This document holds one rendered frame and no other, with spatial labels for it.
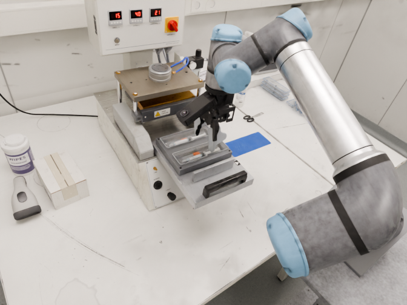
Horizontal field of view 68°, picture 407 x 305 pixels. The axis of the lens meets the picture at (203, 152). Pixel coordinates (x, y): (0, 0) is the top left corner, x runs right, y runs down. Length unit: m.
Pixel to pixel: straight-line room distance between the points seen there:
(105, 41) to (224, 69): 0.58
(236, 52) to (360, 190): 0.37
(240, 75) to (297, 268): 0.39
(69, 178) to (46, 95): 0.62
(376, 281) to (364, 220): 0.69
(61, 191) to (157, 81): 0.49
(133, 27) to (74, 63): 0.54
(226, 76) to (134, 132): 0.47
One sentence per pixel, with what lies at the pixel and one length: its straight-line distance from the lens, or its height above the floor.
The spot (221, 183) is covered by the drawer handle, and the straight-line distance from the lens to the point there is 0.88.
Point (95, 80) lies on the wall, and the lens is 1.69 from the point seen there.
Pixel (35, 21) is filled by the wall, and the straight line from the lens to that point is 1.46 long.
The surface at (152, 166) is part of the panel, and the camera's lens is 1.05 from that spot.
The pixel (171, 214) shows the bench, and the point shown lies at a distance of 1.11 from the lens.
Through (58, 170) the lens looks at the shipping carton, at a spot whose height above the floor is 0.84.
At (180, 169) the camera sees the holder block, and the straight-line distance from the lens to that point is 0.92.
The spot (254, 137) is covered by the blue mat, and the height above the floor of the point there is 0.75.
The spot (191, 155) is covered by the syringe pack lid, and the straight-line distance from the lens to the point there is 0.95.
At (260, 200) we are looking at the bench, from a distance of 1.22.
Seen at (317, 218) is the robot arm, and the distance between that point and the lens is 0.54.
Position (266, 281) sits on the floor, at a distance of 1.91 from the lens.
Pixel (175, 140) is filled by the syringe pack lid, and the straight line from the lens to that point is 1.00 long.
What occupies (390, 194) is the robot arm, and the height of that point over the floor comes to 1.32.
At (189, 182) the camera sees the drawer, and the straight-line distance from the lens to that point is 0.92.
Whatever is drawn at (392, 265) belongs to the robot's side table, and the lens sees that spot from 1.28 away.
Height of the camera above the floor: 1.65
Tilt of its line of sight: 42 degrees down
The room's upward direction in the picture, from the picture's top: 9 degrees clockwise
